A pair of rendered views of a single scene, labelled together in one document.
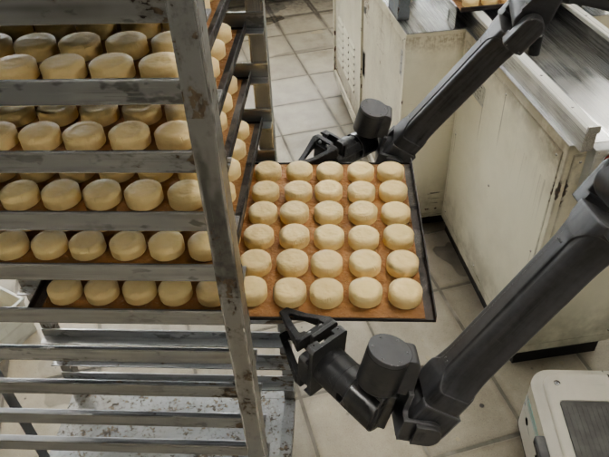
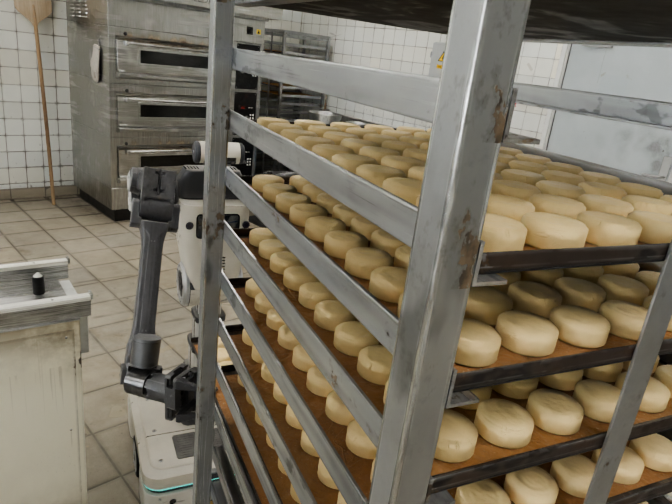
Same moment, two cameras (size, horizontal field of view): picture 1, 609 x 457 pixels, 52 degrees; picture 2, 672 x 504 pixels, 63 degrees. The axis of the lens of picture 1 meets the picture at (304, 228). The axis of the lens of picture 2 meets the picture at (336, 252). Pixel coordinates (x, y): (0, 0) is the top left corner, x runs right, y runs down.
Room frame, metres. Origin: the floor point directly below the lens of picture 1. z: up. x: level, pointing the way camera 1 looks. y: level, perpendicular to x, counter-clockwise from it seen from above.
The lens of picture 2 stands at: (1.31, 0.92, 1.61)
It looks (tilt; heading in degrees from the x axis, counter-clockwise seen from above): 19 degrees down; 238
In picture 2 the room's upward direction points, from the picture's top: 7 degrees clockwise
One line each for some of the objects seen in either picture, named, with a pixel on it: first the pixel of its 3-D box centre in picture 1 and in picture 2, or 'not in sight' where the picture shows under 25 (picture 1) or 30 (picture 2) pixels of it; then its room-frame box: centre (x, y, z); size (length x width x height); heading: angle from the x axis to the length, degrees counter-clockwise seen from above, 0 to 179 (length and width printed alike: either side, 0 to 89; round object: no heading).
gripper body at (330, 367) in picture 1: (337, 372); not in sight; (0.53, -0.04, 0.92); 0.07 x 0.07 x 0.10; 39
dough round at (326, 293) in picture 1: (326, 293); not in sight; (0.64, -0.03, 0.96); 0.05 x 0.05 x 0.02
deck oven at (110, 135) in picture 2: not in sight; (172, 104); (-0.05, -4.61, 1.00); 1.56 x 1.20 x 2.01; 13
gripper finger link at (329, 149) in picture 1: (315, 160); (196, 391); (1.02, -0.03, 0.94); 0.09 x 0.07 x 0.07; 132
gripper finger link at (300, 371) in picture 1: (303, 346); not in sight; (0.58, 0.01, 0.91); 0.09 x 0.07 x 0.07; 39
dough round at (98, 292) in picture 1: (101, 290); not in sight; (0.67, 0.31, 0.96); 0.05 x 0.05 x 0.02
